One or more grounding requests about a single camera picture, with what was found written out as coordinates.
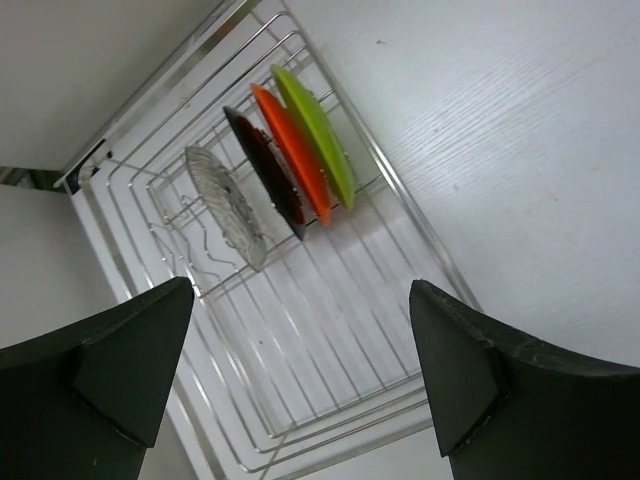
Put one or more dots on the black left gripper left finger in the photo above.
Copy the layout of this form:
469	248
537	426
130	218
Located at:
86	401

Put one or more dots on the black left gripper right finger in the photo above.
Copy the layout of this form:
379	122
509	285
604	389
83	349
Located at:
508	405

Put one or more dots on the clear ribbed glass plate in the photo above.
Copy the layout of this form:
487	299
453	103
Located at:
227	204

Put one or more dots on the black plate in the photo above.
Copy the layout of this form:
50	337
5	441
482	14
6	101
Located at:
277	184

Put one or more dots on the green plate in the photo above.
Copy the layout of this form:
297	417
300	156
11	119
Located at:
320	133

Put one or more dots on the orange plate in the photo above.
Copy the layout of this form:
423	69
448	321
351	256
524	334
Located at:
296	149

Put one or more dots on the metal wire dish rack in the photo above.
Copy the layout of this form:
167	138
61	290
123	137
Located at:
309	362

